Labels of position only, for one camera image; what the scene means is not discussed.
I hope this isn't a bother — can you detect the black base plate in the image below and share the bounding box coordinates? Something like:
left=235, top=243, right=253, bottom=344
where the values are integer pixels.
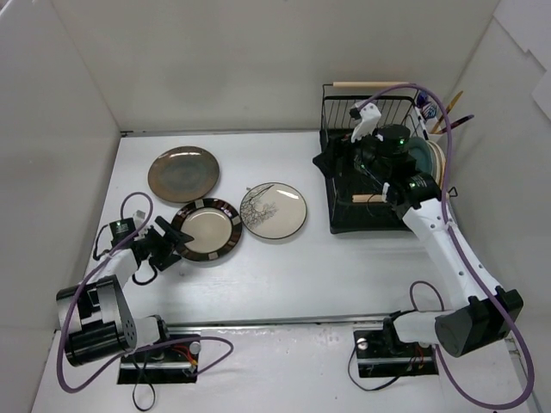
left=352, top=330, right=438, bottom=379
left=116, top=334, right=201, bottom=385

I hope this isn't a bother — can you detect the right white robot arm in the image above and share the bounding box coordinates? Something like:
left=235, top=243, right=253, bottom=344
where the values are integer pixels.
left=313, top=124, right=524, bottom=358

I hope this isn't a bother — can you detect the purple cable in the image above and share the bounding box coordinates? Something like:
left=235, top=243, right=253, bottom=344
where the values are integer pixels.
left=359, top=83, right=535, bottom=408
left=58, top=192, right=234, bottom=393

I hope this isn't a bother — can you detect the purple utensil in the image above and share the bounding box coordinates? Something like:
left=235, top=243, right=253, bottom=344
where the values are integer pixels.
left=436, top=114, right=474, bottom=134

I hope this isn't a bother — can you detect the blue patterned utensil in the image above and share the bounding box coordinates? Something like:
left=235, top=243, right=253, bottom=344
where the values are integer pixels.
left=416, top=91, right=437, bottom=120

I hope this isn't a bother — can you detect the pale green plate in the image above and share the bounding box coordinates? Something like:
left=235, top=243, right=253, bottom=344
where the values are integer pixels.
left=427, top=141, right=440, bottom=187

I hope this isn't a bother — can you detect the black striped plate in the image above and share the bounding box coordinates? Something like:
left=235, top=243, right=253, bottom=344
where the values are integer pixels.
left=170, top=198, right=243, bottom=262

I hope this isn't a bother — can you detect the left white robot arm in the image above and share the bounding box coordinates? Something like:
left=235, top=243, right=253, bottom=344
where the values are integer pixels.
left=64, top=216, right=194, bottom=367

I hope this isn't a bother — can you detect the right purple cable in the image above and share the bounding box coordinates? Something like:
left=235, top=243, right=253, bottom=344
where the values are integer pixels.
left=359, top=83, right=535, bottom=408

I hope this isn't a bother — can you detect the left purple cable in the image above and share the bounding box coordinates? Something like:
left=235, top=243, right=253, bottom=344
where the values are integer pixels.
left=58, top=192, right=234, bottom=393

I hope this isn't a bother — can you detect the brown speckled plate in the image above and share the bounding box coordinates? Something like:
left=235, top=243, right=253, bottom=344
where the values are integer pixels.
left=147, top=145, right=220, bottom=203

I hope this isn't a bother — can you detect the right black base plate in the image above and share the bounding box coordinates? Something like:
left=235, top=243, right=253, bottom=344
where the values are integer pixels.
left=352, top=330, right=438, bottom=379

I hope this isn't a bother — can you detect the white utensil holder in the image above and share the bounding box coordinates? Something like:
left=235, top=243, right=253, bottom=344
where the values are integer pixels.
left=421, top=111, right=442, bottom=143

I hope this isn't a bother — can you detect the cream and yellow plate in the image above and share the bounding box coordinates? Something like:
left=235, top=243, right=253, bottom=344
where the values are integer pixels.
left=433, top=144, right=446, bottom=188

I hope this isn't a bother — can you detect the cream tree pattern plate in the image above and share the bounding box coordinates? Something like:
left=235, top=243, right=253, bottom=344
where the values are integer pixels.
left=239, top=182, right=307, bottom=240

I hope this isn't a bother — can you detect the black wire dish rack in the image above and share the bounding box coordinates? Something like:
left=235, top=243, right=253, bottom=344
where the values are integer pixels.
left=319, top=82, right=454, bottom=234

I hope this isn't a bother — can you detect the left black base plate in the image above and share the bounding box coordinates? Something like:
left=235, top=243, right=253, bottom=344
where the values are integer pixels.
left=116, top=334, right=201, bottom=385

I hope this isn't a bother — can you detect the blue-grey ceramic plate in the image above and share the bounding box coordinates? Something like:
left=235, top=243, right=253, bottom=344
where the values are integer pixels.
left=407, top=137, right=433, bottom=175

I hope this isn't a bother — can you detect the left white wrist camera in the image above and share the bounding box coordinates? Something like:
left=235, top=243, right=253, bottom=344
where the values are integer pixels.
left=132, top=210, right=146, bottom=225

